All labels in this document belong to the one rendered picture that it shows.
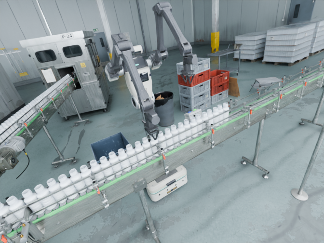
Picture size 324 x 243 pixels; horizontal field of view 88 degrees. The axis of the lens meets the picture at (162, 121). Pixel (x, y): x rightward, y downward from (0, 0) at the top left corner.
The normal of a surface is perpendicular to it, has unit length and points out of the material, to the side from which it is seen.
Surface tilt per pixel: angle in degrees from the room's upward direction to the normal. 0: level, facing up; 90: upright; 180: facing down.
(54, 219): 90
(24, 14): 90
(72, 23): 90
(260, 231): 0
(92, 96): 90
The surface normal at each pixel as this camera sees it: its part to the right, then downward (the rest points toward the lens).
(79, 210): 0.50, 0.36
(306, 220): -0.15, -0.86
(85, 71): 0.21, 0.45
